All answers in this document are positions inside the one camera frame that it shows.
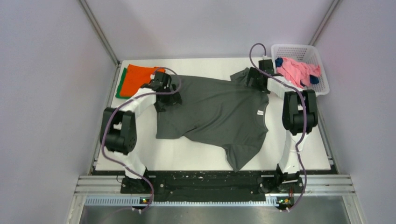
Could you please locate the pink crumpled t-shirt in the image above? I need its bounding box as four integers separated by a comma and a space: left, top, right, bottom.
275, 56, 321, 89

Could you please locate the grey t-shirt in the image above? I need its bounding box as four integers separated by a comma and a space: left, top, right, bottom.
156, 69, 269, 171

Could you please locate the aluminium frame post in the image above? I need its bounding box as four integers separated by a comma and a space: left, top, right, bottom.
77, 0, 120, 66
309, 0, 343, 46

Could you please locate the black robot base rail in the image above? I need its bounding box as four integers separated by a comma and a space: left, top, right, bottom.
92, 169, 338, 203

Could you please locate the folded orange t-shirt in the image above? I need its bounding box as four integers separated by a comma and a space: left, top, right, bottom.
121, 64, 158, 97

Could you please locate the aluminium frame post right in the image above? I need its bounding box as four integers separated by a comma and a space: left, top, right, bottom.
309, 0, 343, 46

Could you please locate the folded green t-shirt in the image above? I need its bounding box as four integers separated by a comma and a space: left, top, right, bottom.
115, 68, 129, 99

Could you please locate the aluminium frame post left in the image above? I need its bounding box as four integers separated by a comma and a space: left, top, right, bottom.
77, 0, 120, 66

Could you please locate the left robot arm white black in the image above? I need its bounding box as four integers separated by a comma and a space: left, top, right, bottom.
100, 70, 182, 194

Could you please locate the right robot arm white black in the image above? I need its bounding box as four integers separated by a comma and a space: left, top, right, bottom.
245, 59, 318, 193

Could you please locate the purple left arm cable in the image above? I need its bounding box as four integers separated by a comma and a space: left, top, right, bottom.
100, 66, 182, 212

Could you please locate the white plastic laundry basket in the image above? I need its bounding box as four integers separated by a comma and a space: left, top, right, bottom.
271, 44, 330, 96

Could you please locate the white slotted cable duct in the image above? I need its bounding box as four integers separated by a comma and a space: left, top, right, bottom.
85, 196, 291, 207

